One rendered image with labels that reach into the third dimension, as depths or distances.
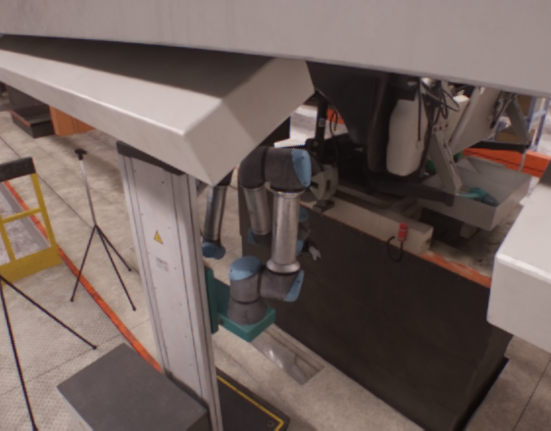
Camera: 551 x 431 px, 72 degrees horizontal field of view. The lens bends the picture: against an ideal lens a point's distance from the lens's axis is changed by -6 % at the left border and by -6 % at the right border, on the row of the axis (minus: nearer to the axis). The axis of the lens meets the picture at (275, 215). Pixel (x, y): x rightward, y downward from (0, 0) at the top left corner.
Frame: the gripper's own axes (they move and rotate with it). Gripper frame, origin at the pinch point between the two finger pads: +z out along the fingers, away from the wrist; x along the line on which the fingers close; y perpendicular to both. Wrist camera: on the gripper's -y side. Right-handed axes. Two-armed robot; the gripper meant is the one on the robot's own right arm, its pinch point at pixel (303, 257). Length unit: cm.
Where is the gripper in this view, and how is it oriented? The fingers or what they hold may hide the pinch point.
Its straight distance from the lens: 192.7
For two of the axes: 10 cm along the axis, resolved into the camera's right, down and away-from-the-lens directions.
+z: 1.1, 6.1, 7.8
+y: -1.0, 7.9, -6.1
